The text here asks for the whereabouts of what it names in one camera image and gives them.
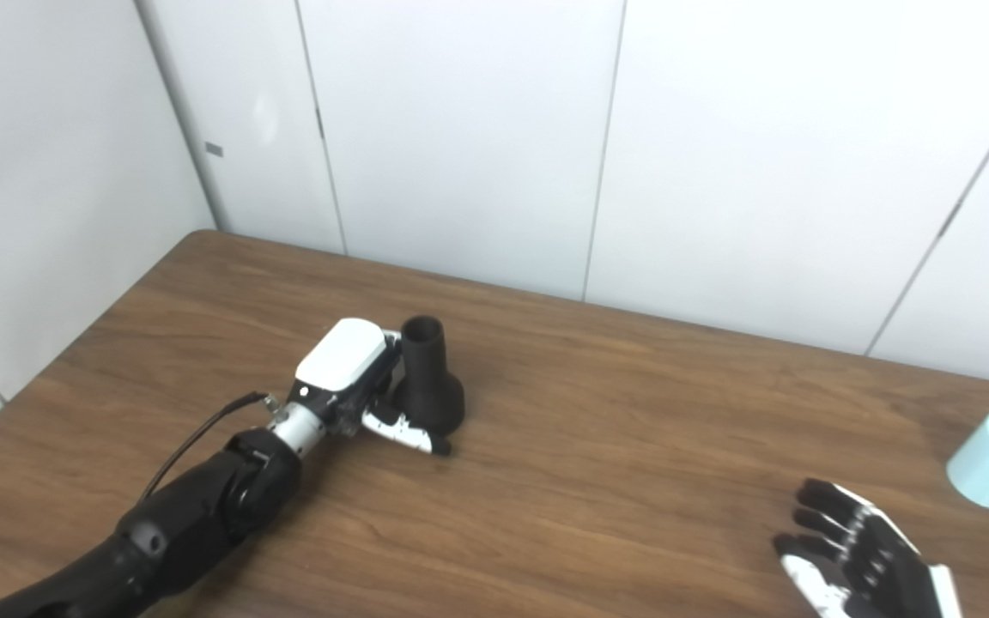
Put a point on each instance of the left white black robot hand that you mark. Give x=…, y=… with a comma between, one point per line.
x=344, y=356

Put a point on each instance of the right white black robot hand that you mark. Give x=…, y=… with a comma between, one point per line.
x=872, y=566

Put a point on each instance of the black nozzle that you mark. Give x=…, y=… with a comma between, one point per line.
x=430, y=395

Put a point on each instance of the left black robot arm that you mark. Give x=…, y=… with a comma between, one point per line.
x=185, y=515

